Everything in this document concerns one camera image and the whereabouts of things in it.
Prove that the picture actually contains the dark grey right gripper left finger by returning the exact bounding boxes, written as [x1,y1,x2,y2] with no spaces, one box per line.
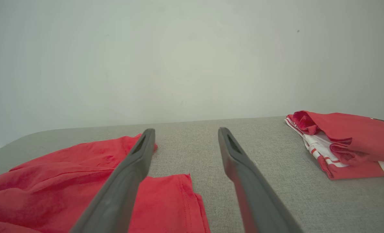
[70,128,156,233]

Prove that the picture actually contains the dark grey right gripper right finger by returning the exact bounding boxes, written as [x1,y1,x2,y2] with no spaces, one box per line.
[218,127,304,233]

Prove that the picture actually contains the red shorts with white stripes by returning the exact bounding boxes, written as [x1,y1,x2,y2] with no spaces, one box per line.
[0,134,211,233]

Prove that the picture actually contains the red jersey with navy lettering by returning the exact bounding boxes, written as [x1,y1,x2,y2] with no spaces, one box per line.
[285,111,384,181]

